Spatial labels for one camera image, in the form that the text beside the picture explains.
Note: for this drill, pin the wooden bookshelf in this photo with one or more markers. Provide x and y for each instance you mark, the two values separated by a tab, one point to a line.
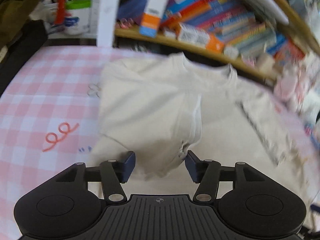
279	12

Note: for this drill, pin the small white plastic item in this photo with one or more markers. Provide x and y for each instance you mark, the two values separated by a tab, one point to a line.
231	52

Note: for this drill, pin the white pen holder cup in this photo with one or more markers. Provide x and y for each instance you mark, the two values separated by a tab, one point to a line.
77	17

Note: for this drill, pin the pink checkered table mat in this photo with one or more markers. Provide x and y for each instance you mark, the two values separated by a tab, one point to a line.
49	119

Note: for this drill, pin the white orange flat box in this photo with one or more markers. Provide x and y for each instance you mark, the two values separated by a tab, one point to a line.
197	37

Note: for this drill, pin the pink white bunny plush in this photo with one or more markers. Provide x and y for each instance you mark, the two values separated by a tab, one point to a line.
298	87

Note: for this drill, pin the cream t-shirt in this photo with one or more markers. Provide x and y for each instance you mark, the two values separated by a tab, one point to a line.
162	108

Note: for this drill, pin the white orange medicine box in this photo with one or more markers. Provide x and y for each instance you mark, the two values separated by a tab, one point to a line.
151	18

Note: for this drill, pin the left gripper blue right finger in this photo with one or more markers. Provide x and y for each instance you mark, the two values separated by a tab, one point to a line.
206	174

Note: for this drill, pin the row of colourful books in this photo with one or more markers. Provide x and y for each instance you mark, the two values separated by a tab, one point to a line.
231	21

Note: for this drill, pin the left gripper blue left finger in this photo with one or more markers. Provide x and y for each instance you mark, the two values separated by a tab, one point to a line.
113	174

